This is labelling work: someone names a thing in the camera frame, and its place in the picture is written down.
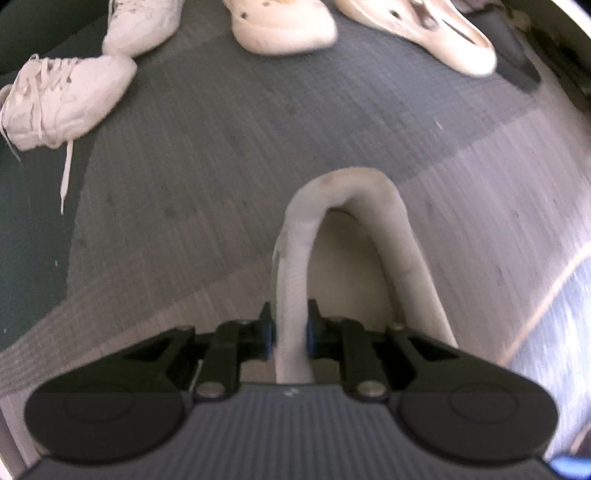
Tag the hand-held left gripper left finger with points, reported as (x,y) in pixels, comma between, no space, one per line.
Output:
(270,339)

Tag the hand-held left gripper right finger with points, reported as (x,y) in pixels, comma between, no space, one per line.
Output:
(310,339)

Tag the cream foam shoe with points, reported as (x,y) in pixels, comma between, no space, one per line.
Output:
(438,41)
(295,258)

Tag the cream clog with charms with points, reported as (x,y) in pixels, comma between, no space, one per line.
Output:
(281,27)

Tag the dark grey slipper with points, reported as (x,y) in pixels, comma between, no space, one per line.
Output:
(508,46)

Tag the grey striped floor mat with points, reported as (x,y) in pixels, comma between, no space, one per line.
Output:
(231,138)

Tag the white lace-up sneaker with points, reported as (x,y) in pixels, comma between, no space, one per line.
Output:
(69,101)
(143,23)

